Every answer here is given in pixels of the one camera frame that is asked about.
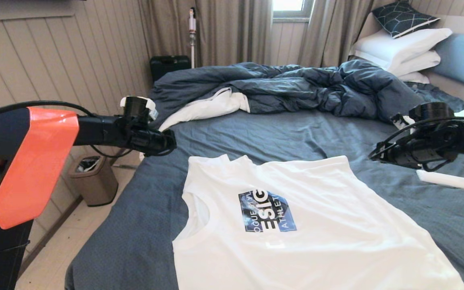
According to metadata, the white t-shirt blue print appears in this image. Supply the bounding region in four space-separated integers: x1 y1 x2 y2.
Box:
172 154 464 290

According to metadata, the blue bed with headboard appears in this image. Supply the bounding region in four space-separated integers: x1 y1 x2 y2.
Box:
65 82 464 290

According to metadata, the brown trash bin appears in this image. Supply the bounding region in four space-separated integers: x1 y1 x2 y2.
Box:
68 156 119 207

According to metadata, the black suitcase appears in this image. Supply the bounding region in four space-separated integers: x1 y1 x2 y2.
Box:
150 55 191 83

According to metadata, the dark blue crumpled duvet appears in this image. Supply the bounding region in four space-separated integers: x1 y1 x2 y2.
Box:
143 60 435 162

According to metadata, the white stick vacuum cleaner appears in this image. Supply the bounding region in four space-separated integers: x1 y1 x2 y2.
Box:
188 6 198 69

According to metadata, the beige curtain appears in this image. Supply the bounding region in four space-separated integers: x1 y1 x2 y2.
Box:
137 0 273 69
296 0 382 69

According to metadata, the dark patterned pillow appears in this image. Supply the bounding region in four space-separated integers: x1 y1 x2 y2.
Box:
371 0 440 39

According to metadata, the window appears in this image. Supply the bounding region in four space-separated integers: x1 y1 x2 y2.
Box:
271 0 315 21

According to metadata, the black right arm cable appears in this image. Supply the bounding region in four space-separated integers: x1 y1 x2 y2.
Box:
371 116 464 172

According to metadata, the beige bed headboard frame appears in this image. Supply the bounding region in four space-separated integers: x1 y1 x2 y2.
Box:
425 15 464 108

